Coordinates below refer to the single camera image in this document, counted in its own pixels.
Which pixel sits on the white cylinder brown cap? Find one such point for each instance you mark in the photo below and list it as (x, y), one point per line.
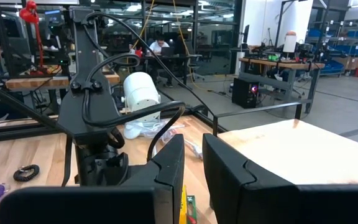
(290, 42)

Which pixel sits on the red desk lamp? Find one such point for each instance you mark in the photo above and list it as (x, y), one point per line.
(30, 14)

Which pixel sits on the blue storage bins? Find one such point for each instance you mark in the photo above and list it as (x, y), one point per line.
(353, 49)

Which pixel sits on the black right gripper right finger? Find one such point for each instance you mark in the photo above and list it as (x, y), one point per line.
(291, 205)

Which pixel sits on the white desk lamp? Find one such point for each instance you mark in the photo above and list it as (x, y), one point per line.
(140, 90)

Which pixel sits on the yellow green packet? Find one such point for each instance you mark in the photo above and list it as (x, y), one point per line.
(183, 205)

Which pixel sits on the black office desk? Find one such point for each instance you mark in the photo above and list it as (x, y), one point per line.
(179, 59)

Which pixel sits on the grey laptop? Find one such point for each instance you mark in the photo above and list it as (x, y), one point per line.
(167, 51)

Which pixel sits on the black monitor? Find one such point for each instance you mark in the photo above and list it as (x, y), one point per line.
(245, 34)

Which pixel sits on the black computer tower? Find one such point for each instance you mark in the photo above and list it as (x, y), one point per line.
(244, 93)

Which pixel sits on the cardboard box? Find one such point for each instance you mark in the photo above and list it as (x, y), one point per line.
(350, 62)

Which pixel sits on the black aluminium frame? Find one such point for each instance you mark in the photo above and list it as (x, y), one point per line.
(11, 99)

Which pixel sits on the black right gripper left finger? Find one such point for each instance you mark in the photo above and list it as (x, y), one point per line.
(104, 205)

